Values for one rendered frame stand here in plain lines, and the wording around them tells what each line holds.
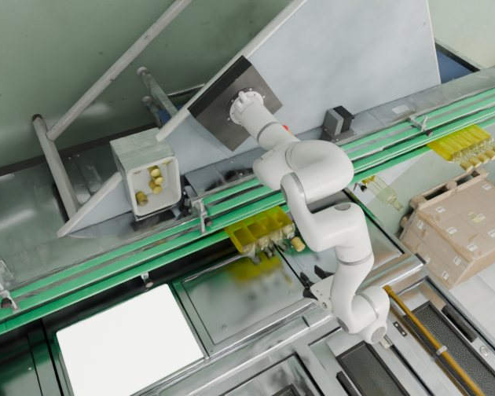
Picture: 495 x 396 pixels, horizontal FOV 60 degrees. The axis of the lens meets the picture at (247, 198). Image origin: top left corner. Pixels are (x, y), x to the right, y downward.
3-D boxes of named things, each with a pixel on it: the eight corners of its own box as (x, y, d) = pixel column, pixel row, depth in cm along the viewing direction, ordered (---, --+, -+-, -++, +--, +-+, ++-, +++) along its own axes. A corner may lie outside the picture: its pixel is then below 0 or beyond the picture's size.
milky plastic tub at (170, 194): (127, 201, 154) (136, 218, 149) (116, 155, 138) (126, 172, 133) (172, 185, 161) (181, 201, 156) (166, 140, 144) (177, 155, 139)
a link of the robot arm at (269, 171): (328, 163, 112) (278, 197, 111) (304, 160, 135) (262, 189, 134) (309, 132, 110) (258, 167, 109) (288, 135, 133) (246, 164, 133)
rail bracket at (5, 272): (-2, 270, 141) (11, 327, 128) (-23, 240, 128) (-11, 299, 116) (14, 264, 143) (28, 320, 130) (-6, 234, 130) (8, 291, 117)
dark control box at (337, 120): (322, 124, 183) (334, 136, 179) (325, 109, 177) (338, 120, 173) (337, 119, 186) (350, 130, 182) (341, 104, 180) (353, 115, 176)
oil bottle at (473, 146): (434, 132, 213) (479, 167, 197) (438, 123, 209) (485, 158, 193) (441, 129, 215) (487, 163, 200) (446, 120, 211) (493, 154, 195)
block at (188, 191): (182, 204, 162) (190, 217, 158) (181, 187, 155) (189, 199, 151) (191, 201, 163) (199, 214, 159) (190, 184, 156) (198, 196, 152)
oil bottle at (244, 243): (218, 220, 169) (244, 260, 157) (218, 211, 165) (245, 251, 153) (230, 215, 171) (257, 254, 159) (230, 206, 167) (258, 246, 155)
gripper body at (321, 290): (332, 324, 119) (308, 300, 128) (361, 308, 123) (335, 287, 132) (331, 304, 116) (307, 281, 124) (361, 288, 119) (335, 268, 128)
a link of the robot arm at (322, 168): (276, 150, 109) (289, 151, 95) (324, 132, 110) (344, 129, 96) (294, 199, 111) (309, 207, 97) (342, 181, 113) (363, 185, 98)
